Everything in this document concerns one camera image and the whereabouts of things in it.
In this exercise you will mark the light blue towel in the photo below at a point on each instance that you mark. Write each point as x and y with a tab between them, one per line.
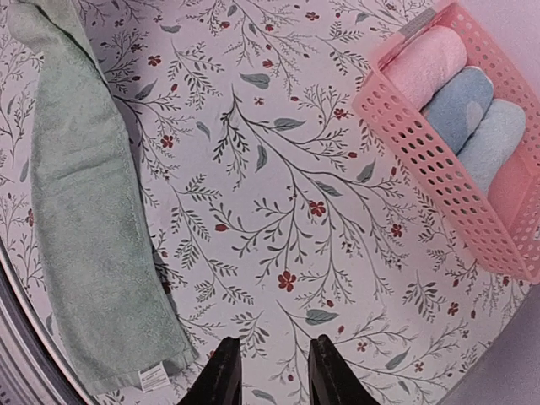
493	142

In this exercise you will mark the floral table mat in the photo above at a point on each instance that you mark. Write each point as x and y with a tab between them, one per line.
276	214

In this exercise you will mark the green panda towel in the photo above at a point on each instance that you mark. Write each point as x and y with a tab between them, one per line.
112	314

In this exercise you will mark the rolled blue towel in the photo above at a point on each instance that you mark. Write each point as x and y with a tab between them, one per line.
456	110

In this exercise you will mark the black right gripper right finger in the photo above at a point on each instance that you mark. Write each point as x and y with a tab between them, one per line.
331	381

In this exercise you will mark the front aluminium rail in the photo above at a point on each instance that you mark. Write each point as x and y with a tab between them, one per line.
28	374

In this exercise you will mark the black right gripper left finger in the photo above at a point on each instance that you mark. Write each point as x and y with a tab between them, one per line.
220	382

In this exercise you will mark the rolled pink towel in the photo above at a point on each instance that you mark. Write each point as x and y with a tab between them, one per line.
427	64

